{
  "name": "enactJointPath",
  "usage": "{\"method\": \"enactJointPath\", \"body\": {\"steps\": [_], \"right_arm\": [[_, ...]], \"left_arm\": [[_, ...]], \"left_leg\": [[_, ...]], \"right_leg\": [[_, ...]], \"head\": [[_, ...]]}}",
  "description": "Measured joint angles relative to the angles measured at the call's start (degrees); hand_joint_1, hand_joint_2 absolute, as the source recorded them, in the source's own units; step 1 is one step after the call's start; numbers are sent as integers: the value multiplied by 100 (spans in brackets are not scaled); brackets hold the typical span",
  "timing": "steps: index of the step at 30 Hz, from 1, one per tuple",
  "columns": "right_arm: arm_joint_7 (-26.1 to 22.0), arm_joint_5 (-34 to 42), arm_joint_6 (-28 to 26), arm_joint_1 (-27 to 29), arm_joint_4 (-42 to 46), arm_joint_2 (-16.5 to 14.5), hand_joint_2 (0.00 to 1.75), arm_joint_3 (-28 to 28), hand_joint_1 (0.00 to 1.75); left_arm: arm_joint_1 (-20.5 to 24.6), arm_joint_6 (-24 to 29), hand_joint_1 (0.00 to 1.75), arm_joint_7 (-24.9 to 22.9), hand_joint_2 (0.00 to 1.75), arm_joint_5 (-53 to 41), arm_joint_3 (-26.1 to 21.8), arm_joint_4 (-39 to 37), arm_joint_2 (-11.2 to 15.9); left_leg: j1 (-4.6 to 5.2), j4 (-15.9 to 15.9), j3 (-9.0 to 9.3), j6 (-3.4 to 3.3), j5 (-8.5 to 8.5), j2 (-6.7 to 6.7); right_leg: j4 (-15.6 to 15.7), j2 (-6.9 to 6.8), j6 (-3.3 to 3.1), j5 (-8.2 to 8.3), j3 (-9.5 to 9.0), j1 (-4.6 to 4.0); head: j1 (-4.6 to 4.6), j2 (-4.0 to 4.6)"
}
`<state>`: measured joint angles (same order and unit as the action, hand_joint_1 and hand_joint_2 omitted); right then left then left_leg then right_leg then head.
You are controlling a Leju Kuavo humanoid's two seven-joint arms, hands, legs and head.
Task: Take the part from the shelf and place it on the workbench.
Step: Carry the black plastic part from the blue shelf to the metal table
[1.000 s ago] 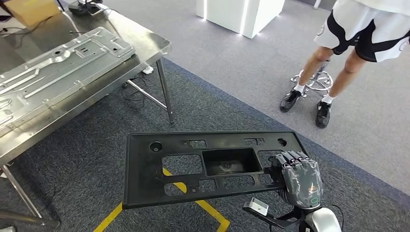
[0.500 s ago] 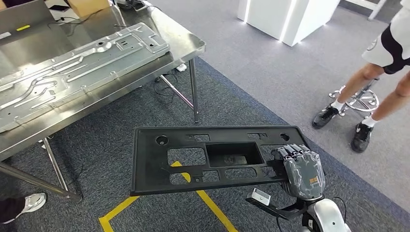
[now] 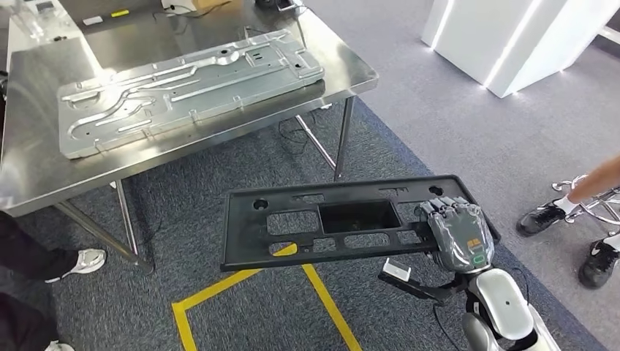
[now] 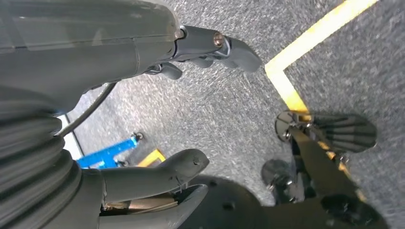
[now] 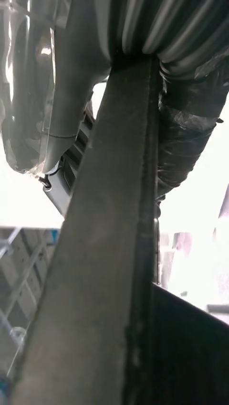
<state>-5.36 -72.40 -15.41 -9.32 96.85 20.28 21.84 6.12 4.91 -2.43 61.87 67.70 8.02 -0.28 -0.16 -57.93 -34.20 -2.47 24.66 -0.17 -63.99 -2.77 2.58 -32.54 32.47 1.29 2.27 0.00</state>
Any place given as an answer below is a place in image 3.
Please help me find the stainless steel workbench table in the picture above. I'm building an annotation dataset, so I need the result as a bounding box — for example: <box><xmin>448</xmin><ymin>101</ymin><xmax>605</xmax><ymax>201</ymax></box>
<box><xmin>0</xmin><ymin>0</ymin><xmax>379</xmax><ymax>275</ymax></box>

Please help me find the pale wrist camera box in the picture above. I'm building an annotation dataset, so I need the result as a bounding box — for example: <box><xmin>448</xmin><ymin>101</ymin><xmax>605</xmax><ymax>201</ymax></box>
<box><xmin>382</xmin><ymin>257</ymin><xmax>412</xmax><ymax>283</ymax></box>

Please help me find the person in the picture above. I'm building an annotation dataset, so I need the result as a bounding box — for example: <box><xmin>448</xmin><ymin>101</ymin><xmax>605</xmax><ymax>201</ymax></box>
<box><xmin>0</xmin><ymin>211</ymin><xmax>107</xmax><ymax>351</ymax></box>
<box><xmin>515</xmin><ymin>154</ymin><xmax>620</xmax><ymax>292</ymax></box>

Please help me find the chrome chair base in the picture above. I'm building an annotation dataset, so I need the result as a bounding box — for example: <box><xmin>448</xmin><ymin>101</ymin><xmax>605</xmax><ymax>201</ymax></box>
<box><xmin>551</xmin><ymin>174</ymin><xmax>620</xmax><ymax>227</ymax></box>

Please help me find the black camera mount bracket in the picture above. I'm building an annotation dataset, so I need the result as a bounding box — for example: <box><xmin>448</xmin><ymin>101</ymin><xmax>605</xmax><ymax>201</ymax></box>
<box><xmin>377</xmin><ymin>271</ymin><xmax>469</xmax><ymax>306</ymax></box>

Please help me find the black plastic mounting plate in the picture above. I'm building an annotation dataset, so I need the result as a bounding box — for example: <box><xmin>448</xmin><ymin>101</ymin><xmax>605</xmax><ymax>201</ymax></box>
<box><xmin>220</xmin><ymin>174</ymin><xmax>502</xmax><ymax>273</ymax></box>

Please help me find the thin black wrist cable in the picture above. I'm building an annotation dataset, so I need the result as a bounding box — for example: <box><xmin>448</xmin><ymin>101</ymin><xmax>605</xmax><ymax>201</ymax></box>
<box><xmin>512</xmin><ymin>268</ymin><xmax>532</xmax><ymax>303</ymax></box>

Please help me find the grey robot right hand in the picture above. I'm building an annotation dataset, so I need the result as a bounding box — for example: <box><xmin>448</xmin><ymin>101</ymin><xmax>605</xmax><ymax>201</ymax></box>
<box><xmin>415</xmin><ymin>196</ymin><xmax>496</xmax><ymax>275</ymax></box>

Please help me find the white lit display pillar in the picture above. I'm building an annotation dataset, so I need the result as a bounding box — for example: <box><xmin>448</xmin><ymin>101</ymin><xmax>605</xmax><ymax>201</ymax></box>
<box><xmin>421</xmin><ymin>0</ymin><xmax>620</xmax><ymax>99</ymax></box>

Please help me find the stamped metal sheet panel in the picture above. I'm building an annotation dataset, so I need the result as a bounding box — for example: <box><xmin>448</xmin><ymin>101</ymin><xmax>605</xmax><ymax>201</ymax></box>
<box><xmin>57</xmin><ymin>29</ymin><xmax>325</xmax><ymax>161</ymax></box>

